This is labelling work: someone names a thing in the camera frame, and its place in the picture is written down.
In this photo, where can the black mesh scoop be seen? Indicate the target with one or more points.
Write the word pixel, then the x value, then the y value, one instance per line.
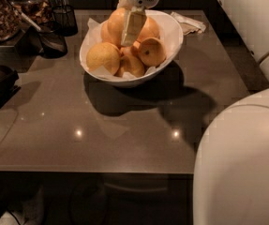
pixel 53 44

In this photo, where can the back left orange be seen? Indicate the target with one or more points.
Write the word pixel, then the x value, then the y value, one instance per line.
pixel 105 35

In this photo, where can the metal tray stand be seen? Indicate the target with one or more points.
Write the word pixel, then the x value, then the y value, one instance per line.
pixel 20 51

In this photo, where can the front centre orange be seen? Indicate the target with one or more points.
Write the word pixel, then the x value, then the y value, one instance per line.
pixel 130 63

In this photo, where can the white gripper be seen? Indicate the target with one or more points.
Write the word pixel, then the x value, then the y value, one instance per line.
pixel 135 20

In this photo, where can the black mesh cup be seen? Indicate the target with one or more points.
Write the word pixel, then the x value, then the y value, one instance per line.
pixel 65 16

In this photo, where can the small glass snack jar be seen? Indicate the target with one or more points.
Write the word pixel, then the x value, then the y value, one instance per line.
pixel 39 11

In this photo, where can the white oval bowl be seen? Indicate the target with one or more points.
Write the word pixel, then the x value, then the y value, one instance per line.
pixel 170 34

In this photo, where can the front left orange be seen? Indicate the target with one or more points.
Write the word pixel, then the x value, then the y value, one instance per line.
pixel 103 54

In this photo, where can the large orange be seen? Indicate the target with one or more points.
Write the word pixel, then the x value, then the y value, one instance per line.
pixel 115 25

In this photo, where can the folded paper napkin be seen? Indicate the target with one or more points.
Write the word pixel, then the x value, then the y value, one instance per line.
pixel 189 25

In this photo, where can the right front orange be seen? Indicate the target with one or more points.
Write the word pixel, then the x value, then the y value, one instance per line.
pixel 152 52

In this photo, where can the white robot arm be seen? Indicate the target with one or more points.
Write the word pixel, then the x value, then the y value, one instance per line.
pixel 231 174

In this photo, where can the back right orange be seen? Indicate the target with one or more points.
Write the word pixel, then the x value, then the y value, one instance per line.
pixel 149 30

